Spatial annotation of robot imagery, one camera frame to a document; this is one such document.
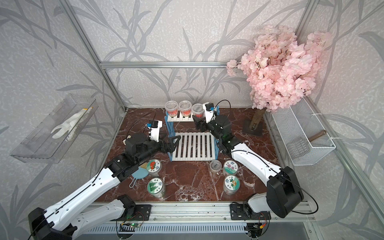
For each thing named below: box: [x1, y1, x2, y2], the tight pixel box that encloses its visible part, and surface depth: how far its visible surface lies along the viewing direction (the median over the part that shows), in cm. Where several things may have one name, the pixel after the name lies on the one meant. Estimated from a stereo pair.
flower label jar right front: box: [223, 175, 241, 196], surface depth 77 cm
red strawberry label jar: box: [146, 159, 162, 177], surface depth 82 cm
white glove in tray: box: [50, 107, 93, 141], surface depth 68 cm
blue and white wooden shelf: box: [164, 111, 219, 161], surface depth 93 cm
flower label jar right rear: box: [222, 159, 239, 175], surface depth 82 cm
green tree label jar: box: [147, 177, 166, 199], surface depth 76 cm
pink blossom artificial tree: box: [227, 25, 333, 112], surface depth 68 cm
